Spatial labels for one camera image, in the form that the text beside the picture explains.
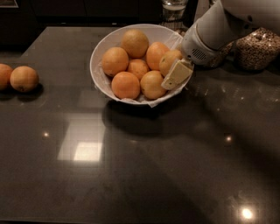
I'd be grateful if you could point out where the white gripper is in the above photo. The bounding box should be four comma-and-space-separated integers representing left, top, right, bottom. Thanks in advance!
161, 22, 219, 90

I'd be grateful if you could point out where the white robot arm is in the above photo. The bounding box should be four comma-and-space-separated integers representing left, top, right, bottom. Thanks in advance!
162, 0, 280, 90

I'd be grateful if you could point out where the small middle orange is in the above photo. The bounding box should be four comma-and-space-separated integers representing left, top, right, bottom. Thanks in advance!
127, 59, 150, 80

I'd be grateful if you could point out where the white bowl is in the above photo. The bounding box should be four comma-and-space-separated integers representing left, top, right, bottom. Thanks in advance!
89, 23, 195, 106

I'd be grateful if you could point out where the middle glass cereal jar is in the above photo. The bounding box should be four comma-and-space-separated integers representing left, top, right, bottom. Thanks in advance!
205, 42, 234, 69

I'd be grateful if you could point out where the glass cereal jar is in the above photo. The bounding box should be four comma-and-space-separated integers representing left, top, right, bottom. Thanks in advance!
205, 42, 234, 69
234, 28, 280, 71

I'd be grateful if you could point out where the left glass jar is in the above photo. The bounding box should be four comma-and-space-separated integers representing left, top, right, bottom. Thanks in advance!
160, 0, 188, 32

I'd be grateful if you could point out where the right glass cereal jar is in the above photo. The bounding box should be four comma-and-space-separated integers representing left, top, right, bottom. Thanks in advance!
234, 28, 280, 71

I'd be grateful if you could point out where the orange on table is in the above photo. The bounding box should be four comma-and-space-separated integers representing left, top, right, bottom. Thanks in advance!
10, 66, 39, 93

